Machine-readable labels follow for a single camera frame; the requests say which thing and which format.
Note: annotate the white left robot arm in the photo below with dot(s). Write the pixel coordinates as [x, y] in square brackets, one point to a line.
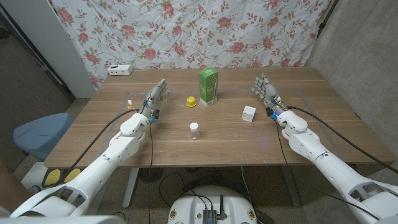
[118, 149]

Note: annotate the white table leg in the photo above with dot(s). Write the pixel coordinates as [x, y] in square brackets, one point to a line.
[290, 189]
[130, 189]

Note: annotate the black stand pole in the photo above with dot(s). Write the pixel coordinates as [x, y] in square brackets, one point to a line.
[326, 15]

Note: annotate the white perforated cube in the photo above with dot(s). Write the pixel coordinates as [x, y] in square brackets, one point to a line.
[248, 113]

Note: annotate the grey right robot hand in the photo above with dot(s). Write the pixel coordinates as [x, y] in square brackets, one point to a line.
[270, 93]

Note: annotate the dark round floor fan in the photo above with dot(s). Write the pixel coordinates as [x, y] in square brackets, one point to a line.
[156, 175]

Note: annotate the white power adapter box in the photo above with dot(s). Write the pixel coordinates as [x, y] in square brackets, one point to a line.
[119, 70]

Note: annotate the grey computer module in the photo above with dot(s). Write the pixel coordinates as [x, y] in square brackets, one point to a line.
[209, 216]

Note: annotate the person leg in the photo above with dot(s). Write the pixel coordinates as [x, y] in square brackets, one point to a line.
[12, 189]

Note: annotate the black antenna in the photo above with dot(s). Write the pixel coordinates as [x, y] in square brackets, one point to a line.
[221, 207]

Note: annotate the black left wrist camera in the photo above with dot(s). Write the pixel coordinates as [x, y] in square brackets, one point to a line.
[154, 114]

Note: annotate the clear white-capped medicine bottle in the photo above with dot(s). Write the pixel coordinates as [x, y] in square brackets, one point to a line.
[194, 132]

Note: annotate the white door panel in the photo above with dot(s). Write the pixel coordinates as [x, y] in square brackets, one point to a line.
[46, 37]

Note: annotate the white robot torso shell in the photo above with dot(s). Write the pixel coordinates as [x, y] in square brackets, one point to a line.
[62, 221]

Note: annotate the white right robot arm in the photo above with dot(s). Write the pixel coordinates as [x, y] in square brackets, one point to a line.
[311, 146]

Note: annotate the green straw box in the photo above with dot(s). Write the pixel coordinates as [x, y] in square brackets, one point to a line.
[208, 87]

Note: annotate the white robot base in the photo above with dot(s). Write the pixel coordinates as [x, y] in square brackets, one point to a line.
[192, 205]

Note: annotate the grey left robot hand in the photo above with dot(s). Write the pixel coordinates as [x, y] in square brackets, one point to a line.
[154, 98]

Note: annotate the blue padded stool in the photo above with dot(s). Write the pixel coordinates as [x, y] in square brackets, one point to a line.
[40, 133]

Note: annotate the black power brick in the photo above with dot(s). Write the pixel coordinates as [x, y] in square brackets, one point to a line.
[264, 217]

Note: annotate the small yellow cap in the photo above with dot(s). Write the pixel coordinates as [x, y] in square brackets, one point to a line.
[191, 102]

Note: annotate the floral backdrop cloth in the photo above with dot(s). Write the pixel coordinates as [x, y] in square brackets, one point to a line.
[186, 31]

